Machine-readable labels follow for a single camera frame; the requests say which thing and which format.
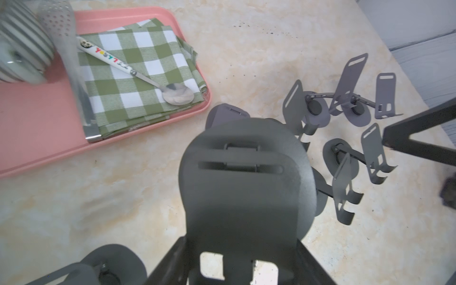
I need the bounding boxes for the pink tray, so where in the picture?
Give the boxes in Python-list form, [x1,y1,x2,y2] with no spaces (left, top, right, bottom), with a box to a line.
[0,6,213,179]

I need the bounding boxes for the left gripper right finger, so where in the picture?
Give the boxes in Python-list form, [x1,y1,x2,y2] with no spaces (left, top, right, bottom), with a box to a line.
[294,240,337,285]

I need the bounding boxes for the green checkered cloth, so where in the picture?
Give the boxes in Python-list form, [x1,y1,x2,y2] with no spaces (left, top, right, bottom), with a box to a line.
[78,19,207,138]

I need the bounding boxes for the white handled spoon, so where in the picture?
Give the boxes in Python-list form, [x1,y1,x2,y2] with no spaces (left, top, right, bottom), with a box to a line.
[77,36,195,106]

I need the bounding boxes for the dark green phone stand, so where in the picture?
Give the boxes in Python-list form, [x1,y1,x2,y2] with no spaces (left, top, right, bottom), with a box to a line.
[323,123,395,185]
[312,154,363,225]
[179,118,316,285]
[30,244,147,285]
[282,80,319,152]

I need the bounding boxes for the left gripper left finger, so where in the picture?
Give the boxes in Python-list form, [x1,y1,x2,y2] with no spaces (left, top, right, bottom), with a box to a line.
[144,236,189,285]

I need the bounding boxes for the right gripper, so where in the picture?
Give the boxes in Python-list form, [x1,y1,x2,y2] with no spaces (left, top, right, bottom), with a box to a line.
[382,98,456,209]

